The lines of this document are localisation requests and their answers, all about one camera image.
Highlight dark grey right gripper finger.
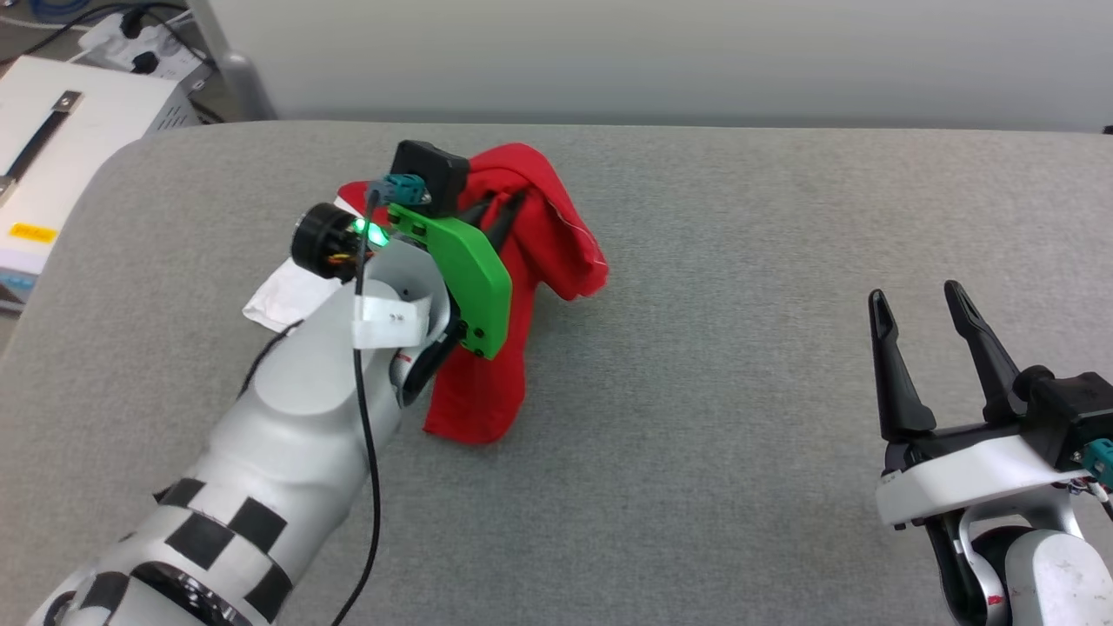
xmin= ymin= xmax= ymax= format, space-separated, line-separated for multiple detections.
xmin=943 ymin=280 xmax=1027 ymax=424
xmin=868 ymin=290 xmax=938 ymax=440

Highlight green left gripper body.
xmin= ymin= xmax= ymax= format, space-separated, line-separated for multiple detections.
xmin=291 ymin=202 xmax=514 ymax=360

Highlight teal cable connector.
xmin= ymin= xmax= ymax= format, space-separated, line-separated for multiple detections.
xmin=367 ymin=172 xmax=432 ymax=210
xmin=1082 ymin=438 xmax=1113 ymax=488

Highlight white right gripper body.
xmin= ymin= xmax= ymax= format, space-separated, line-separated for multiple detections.
xmin=874 ymin=417 xmax=1092 ymax=529

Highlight white equipment box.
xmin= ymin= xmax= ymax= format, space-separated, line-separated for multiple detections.
xmin=0 ymin=55 xmax=205 ymax=314

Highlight grey metal table leg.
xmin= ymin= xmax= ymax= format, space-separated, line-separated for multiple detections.
xmin=187 ymin=0 xmax=277 ymax=121

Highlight white power strip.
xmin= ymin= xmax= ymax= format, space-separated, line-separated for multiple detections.
xmin=74 ymin=7 xmax=211 ymax=83

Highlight black box carry handle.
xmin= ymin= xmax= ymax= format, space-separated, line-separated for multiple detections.
xmin=0 ymin=90 xmax=85 ymax=207

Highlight black floor cables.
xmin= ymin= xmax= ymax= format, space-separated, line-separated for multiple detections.
xmin=0 ymin=3 xmax=227 ymax=123

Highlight red and white garment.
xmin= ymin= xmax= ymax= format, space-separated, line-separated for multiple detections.
xmin=242 ymin=143 xmax=610 ymax=446

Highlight white paper label tag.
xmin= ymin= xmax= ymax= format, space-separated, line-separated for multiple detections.
xmin=351 ymin=294 xmax=432 ymax=350

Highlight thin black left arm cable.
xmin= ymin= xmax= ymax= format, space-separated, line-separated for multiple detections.
xmin=330 ymin=187 xmax=383 ymax=626

